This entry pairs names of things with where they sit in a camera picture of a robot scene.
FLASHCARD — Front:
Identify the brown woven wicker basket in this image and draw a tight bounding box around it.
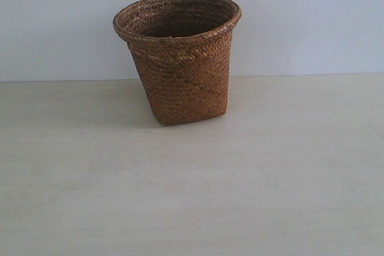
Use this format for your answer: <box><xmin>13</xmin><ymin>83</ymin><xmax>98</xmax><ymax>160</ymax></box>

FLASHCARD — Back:
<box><xmin>113</xmin><ymin>0</ymin><xmax>242</xmax><ymax>126</ymax></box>

